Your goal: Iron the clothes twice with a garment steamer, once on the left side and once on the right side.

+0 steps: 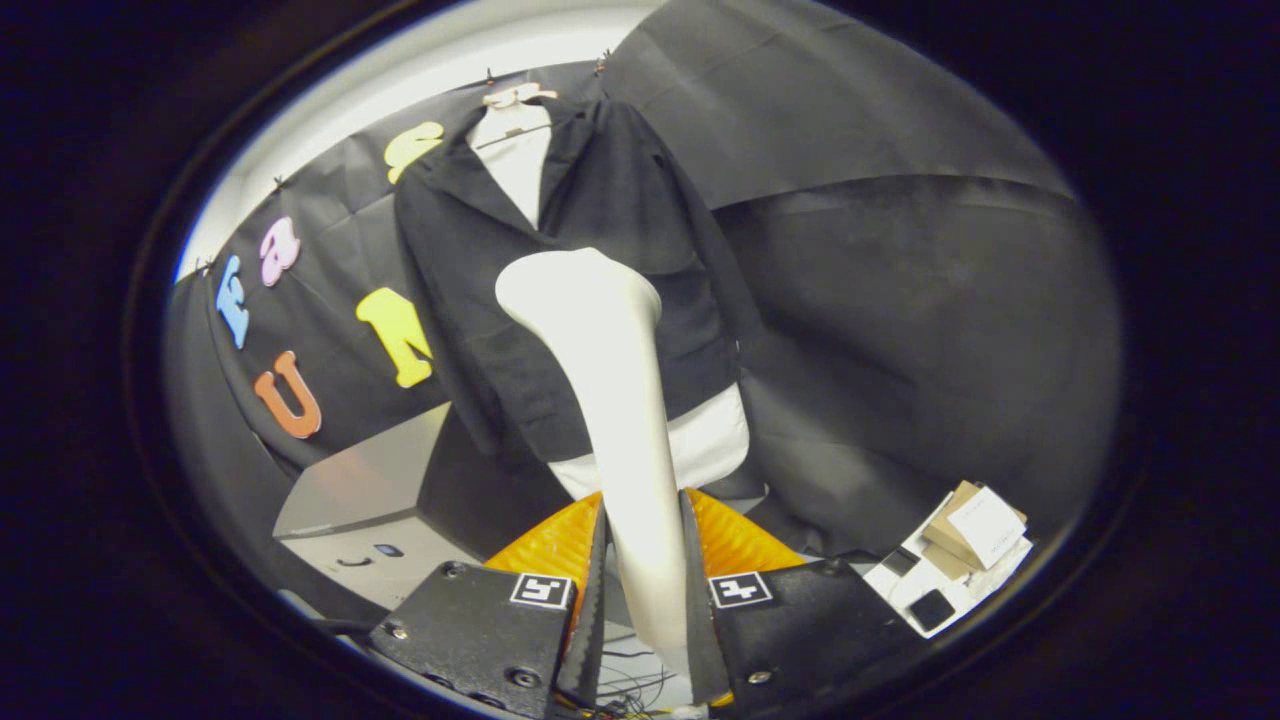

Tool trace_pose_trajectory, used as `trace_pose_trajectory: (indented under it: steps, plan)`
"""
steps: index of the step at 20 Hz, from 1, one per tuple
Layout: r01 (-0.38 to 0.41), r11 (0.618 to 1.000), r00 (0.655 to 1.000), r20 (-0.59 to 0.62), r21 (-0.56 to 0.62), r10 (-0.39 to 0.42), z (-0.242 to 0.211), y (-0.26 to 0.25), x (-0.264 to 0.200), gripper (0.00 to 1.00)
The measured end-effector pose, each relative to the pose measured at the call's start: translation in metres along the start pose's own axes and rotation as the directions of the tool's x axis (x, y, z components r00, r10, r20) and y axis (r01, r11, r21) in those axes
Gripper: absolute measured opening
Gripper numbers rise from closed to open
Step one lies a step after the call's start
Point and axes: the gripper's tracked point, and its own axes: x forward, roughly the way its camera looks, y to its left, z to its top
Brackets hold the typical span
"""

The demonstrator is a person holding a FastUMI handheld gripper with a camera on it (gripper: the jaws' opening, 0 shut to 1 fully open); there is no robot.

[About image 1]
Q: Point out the black blazer jacket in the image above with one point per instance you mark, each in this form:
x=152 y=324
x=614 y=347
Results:
x=470 y=250

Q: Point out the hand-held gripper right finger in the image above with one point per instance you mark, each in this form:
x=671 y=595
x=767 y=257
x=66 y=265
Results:
x=790 y=620

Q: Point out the black backdrop cloth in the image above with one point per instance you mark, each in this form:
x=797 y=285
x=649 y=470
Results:
x=900 y=300

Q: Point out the small black square device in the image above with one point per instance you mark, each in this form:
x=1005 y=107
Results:
x=931 y=610

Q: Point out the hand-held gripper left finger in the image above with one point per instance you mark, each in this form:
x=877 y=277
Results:
x=480 y=620

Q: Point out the white mannequin with stand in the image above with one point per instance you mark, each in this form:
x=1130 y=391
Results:
x=715 y=440

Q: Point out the white paper card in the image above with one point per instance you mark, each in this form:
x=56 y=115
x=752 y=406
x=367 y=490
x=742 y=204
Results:
x=988 y=525

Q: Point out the grey cabinet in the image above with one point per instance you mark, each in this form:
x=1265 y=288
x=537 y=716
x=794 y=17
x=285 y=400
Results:
x=350 y=480

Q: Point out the brown cardboard box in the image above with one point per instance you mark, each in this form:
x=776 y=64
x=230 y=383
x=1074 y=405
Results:
x=945 y=545

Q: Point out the white garment steamer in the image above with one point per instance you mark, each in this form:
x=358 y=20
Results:
x=610 y=400

